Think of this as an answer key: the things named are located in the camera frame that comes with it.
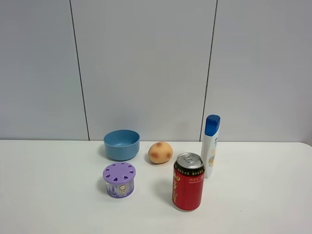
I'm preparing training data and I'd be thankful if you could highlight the blue plastic bowl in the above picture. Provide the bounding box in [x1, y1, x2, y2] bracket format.
[103, 130, 140, 161]

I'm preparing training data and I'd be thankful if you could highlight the purple lidded air freshener jar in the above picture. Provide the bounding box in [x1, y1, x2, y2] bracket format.
[102, 162, 136, 198]

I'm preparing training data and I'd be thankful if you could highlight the red drink can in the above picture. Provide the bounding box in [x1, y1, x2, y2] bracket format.
[172, 153, 205, 211]

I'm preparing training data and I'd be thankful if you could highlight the spotted orange toy potato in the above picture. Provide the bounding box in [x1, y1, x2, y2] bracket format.
[148, 141, 173, 164]

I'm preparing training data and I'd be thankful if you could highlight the white blue-capped shampoo bottle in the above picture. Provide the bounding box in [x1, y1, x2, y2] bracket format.
[200, 115, 220, 178]

